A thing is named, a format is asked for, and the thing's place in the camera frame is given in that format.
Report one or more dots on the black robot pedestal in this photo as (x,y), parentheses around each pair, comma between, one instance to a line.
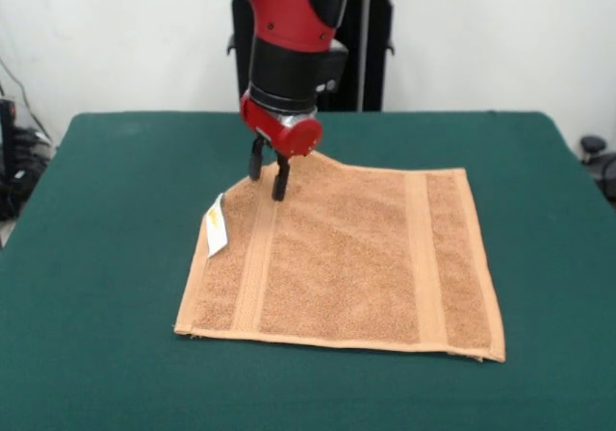
(375,65)

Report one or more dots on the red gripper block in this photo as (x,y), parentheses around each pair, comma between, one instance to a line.
(269,128)

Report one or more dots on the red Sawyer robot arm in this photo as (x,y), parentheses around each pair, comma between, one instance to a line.
(289,17)

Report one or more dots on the grey office chair base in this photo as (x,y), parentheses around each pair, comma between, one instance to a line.
(594,144)

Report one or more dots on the tan terry towel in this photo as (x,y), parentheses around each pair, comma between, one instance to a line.
(337,267)

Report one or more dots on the dark green table cloth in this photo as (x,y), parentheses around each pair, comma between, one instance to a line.
(96,258)

